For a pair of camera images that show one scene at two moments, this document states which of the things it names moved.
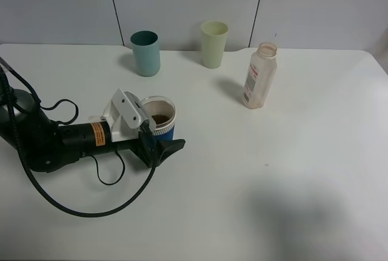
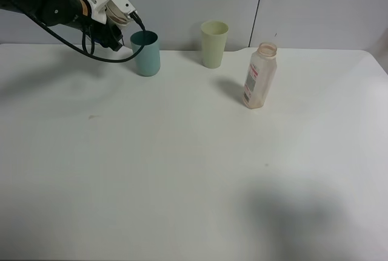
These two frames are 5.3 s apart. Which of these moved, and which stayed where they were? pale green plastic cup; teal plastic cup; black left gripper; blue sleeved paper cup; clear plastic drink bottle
Moved: black left gripper; blue sleeved paper cup
Stayed: clear plastic drink bottle; pale green plastic cup; teal plastic cup
